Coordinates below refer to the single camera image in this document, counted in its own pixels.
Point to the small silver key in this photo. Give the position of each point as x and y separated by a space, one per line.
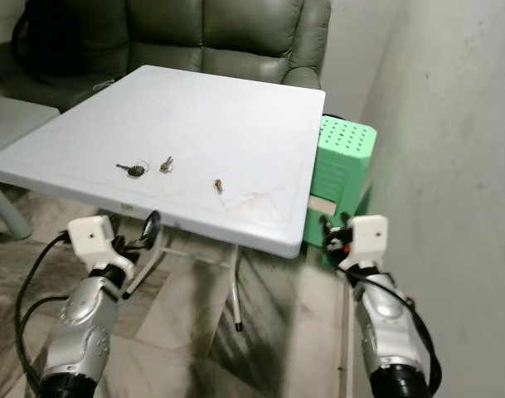
217 186

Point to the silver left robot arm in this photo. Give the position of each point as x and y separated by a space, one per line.
78 327

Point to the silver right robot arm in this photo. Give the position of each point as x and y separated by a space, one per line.
393 332

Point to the white metal table leg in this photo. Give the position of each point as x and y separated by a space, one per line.
236 290
144 269

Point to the key with black head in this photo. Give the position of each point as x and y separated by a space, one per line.
135 171

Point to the green plastic stool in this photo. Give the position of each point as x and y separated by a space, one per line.
343 157

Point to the white folding table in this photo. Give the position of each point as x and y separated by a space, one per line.
219 133

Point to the grey side table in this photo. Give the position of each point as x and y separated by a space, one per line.
16 124

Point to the green leather sofa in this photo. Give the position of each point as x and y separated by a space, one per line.
252 33

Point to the black bag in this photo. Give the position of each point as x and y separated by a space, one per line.
61 37

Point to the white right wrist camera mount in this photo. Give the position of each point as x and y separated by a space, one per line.
368 239

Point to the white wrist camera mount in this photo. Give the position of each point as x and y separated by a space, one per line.
368 239
90 236

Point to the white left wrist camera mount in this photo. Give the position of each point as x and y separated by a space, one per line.
90 236

